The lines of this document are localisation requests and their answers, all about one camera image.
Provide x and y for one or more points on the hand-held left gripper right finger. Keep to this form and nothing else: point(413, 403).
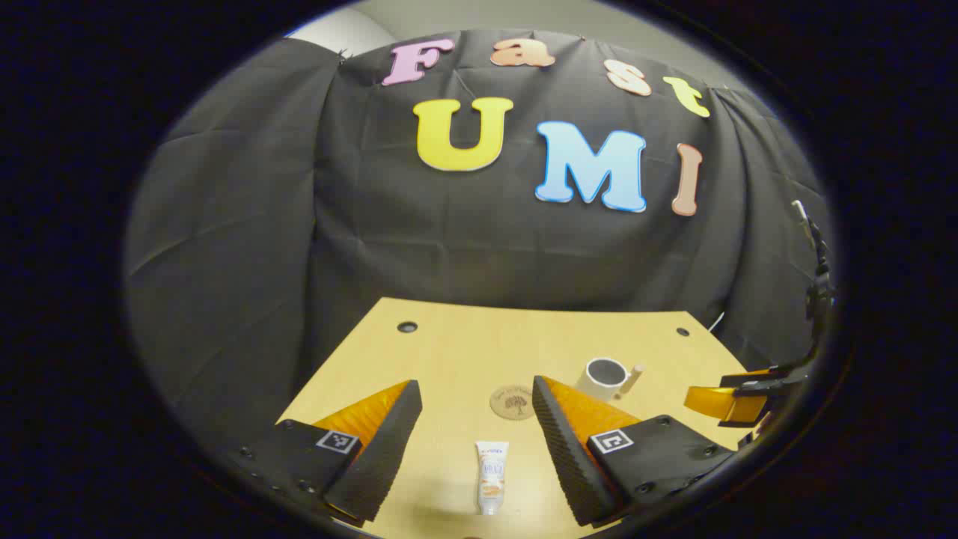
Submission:
point(561, 449)

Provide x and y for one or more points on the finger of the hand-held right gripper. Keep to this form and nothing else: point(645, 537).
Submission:
point(771, 380)
point(722, 404)

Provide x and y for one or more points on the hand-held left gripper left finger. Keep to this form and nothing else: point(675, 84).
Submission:
point(389, 442)

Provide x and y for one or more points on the round cork coaster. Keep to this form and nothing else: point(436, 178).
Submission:
point(511, 403)

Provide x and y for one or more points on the white toothpaste tube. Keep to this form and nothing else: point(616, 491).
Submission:
point(492, 471)

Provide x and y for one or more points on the light wooden desktop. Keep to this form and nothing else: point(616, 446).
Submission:
point(464, 352)

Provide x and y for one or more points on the black backdrop cloth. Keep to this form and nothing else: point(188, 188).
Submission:
point(449, 239)

